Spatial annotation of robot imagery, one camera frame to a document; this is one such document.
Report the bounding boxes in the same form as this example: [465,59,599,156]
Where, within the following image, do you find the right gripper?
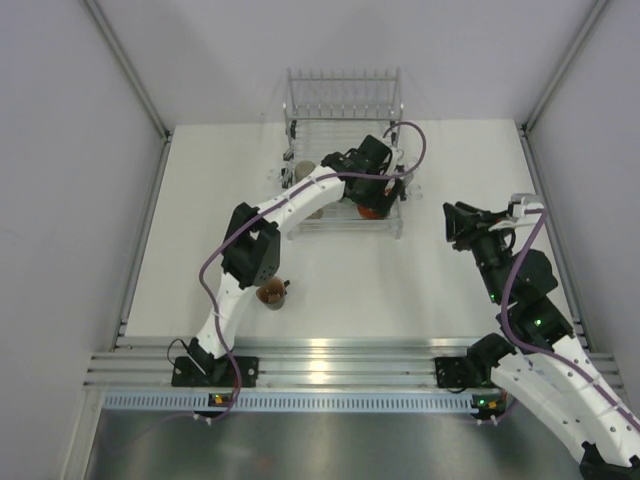
[444,201,517,303]

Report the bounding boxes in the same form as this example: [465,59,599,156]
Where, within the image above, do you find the black and red mug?
[357,205,386,220]

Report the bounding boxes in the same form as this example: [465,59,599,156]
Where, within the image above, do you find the beige speckled cup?
[309,209,323,220]

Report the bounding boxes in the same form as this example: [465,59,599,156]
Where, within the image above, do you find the olive grey mug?
[294,160,316,183]

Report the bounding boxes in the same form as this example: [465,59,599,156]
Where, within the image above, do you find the brown mug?
[256,276,291,310]

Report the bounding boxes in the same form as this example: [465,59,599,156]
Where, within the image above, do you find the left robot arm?
[186,135,415,386]

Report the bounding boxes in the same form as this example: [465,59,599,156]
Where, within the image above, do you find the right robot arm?
[443,194,639,479]

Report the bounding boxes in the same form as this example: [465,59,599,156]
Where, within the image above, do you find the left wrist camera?
[386,143,404,170]

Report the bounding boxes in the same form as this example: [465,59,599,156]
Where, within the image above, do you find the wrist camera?
[386,143,404,170]
[508,193,545,218]

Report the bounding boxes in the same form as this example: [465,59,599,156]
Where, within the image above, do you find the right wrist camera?
[508,193,545,218]

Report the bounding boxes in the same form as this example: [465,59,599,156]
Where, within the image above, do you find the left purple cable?
[198,121,429,426]

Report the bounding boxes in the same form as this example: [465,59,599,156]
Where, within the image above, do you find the metal wire dish rack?
[270,68,419,239]

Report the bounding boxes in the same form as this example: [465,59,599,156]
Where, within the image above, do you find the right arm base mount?
[434,357,488,391]

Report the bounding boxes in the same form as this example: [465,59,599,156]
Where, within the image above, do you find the right aluminium frame post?
[520,0,613,138]

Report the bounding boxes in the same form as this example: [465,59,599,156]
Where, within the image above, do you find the aluminium frame post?
[520,0,613,138]
[82,0,174,144]

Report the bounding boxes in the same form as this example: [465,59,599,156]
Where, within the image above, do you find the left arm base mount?
[171,356,259,388]

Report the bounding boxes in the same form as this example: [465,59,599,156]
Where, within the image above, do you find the left aluminium frame post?
[82,0,174,144]

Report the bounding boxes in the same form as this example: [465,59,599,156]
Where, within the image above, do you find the aluminium rail base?
[83,337,475,392]

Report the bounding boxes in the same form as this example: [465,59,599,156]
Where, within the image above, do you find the slotted cable duct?
[103,391,478,414]

